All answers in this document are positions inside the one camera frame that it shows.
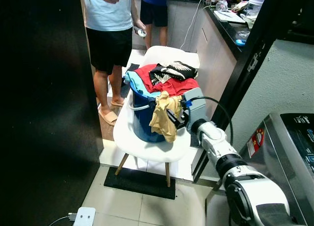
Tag blue plastic laundry bucket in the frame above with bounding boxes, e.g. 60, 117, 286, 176
129, 84, 171, 143

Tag black tall panel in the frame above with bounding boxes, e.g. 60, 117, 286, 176
0, 0, 105, 226

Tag white plastic chair wooden legs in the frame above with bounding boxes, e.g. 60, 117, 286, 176
113, 46, 201, 188

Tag white flat board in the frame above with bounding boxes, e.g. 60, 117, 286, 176
214, 10, 246, 25

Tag person in pale blue shirt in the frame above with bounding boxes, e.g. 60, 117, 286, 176
81, 0, 147, 127

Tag grey adapter cable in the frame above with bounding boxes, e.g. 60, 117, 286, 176
47, 214, 77, 226

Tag white hanging cable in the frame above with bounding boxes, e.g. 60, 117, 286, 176
180, 0, 212, 51

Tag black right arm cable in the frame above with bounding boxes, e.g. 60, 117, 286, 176
185, 96, 234, 144

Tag black door frame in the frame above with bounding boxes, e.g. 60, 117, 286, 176
191, 0, 314, 183

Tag person in dark blue shirt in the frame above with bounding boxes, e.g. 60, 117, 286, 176
141, 0, 169, 50

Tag light blue garment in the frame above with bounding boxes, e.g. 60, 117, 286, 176
124, 70, 162, 99

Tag clear plastic storage containers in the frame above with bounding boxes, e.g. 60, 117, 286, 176
245, 0, 268, 16

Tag grey kitchen counter cabinet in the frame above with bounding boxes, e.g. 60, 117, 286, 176
195, 4, 257, 119

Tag mustard yellow garment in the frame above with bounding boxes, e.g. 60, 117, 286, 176
149, 91, 183, 142

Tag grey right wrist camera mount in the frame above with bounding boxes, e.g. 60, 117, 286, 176
183, 87, 209, 134

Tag red garment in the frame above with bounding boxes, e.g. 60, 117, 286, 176
134, 64, 200, 97

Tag black floor mat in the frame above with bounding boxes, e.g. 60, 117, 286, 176
104, 167, 177, 200

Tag black white patterned garment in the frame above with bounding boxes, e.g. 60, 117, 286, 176
149, 61, 199, 85

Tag grey top-load washing machine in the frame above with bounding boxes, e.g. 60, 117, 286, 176
239, 113, 314, 226

